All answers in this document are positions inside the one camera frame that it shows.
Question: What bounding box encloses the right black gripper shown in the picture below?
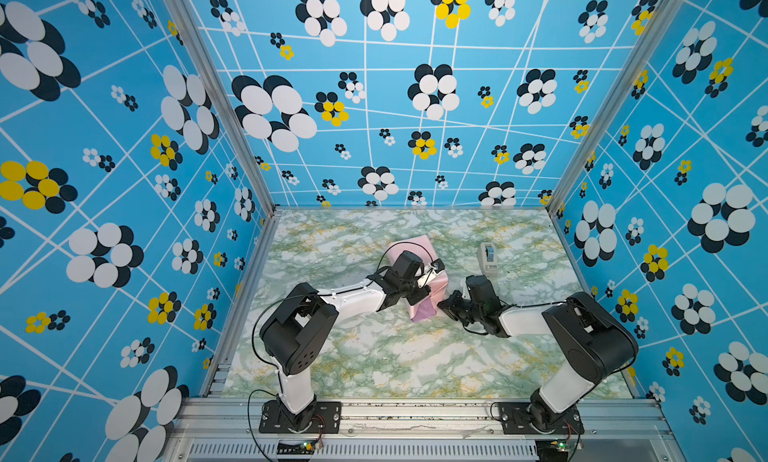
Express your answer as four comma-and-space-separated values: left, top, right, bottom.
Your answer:
436, 291, 485, 326

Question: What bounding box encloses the purple wrapping paper sheet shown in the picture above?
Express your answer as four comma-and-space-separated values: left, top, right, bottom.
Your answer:
385, 235, 449, 322

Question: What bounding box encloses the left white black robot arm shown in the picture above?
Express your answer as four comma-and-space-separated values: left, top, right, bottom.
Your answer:
259, 250, 445, 431

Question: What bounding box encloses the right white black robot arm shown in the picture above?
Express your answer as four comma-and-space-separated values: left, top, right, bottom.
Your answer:
437, 275, 639, 433

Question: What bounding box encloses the white tape dispenser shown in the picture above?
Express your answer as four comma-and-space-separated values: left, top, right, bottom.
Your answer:
477, 242, 499, 277

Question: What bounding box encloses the right green circuit board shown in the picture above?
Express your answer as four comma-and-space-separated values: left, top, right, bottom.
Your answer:
536, 440, 570, 462

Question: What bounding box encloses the green circuit board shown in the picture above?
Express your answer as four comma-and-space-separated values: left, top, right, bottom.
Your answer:
276, 441, 322, 456
536, 440, 570, 462

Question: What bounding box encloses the left green circuit board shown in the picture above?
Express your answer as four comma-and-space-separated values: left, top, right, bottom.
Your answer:
276, 441, 322, 456

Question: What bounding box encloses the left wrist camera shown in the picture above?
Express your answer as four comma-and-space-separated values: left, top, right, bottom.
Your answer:
425, 258, 445, 280

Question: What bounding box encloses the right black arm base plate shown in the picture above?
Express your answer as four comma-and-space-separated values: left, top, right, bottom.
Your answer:
490, 402, 585, 436

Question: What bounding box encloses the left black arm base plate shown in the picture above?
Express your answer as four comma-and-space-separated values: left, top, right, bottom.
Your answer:
258, 399, 342, 434

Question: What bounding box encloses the aluminium front rail frame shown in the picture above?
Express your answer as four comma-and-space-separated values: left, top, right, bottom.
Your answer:
161, 397, 685, 461

